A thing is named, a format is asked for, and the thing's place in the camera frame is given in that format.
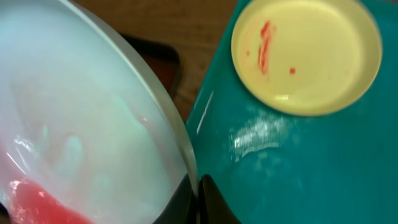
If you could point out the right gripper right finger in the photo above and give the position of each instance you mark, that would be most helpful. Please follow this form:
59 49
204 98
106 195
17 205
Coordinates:
212 205

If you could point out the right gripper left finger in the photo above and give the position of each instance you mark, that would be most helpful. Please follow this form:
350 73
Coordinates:
182 207

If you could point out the light blue plate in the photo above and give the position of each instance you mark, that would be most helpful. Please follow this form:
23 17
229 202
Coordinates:
88 132

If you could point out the yellow-green plate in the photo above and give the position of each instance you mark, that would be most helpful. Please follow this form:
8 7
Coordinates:
306 57

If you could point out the teal plastic tray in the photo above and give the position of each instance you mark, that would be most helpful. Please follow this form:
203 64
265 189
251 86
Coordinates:
275 168

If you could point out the black wash basin tray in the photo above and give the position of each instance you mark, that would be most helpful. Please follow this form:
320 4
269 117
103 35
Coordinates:
163 59

